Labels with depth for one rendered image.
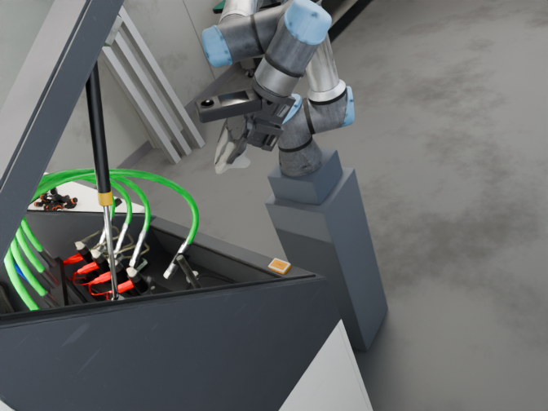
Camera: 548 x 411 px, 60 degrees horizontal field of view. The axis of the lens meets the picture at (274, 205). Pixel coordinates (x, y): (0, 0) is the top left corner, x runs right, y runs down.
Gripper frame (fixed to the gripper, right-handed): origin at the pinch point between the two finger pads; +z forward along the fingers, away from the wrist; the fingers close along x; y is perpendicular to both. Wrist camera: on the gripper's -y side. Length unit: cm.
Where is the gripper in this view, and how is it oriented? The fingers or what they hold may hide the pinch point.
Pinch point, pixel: (216, 166)
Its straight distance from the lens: 96.7
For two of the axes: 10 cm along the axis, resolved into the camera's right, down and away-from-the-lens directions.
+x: -3.3, -6.9, 6.4
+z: -4.7, 7.1, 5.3
